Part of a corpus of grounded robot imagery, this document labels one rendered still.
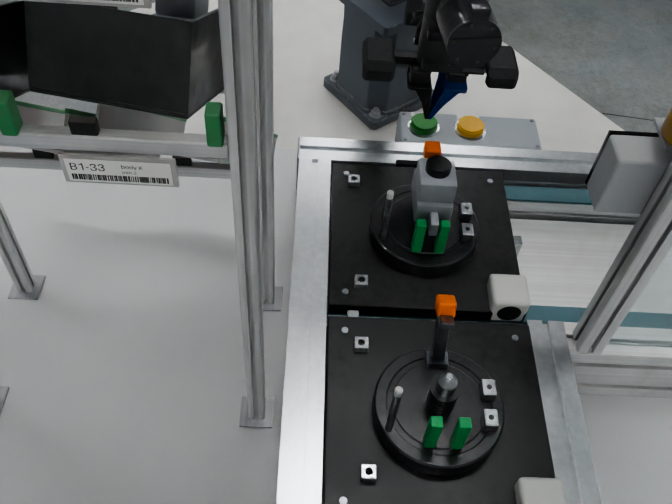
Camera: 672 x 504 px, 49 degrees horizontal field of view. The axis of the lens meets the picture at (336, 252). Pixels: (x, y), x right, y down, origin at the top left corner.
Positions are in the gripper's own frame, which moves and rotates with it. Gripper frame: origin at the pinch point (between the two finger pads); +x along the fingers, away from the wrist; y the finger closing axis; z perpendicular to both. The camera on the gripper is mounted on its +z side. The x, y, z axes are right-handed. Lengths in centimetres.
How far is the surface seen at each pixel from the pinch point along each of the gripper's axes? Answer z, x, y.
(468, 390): -35.8, 10.6, -3.3
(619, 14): 194, 109, -109
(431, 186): -14.6, 1.3, 0.8
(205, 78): -25.7, -21.2, 23.8
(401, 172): -1.3, 12.6, 2.2
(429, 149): -7.7, 2.0, 0.5
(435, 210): -15.2, 4.7, -0.2
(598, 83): 148, 109, -91
